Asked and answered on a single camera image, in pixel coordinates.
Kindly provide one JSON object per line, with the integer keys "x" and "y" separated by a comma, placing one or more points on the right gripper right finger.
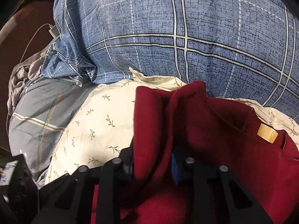
{"x": 214, "y": 193}

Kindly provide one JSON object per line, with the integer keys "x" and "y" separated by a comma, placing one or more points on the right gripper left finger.
{"x": 89, "y": 195}

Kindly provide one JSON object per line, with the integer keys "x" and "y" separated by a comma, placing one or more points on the red fleece garment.
{"x": 224, "y": 132}

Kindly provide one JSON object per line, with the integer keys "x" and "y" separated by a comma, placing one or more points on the tan garment label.
{"x": 267, "y": 133}

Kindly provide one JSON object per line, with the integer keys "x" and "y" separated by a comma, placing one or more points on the cream leaf-print sheet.
{"x": 104, "y": 125}

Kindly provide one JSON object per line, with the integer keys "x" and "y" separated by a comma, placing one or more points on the grey plaid pillow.
{"x": 45, "y": 108}

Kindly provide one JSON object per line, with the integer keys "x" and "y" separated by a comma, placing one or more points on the grey patterned cloth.
{"x": 27, "y": 71}

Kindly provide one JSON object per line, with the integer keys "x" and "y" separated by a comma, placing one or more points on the blue plaid quilt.
{"x": 239, "y": 48}

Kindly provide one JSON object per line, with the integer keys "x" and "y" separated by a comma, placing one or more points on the white charger with cable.
{"x": 52, "y": 31}

